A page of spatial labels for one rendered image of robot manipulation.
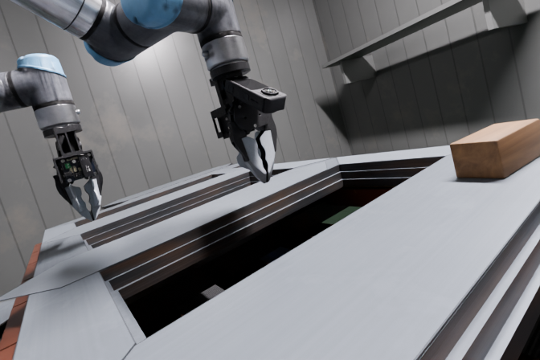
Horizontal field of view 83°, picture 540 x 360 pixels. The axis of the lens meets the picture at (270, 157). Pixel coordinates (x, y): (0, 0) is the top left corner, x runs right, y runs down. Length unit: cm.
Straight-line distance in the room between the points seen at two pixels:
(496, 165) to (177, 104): 279
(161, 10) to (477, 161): 46
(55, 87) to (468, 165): 76
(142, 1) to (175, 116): 257
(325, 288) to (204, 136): 283
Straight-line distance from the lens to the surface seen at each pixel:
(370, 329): 23
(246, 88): 50
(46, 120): 78
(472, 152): 48
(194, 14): 51
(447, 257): 30
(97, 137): 295
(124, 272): 57
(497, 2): 247
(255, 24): 358
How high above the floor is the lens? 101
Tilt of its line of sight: 6 degrees down
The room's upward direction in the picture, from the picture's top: 16 degrees counter-clockwise
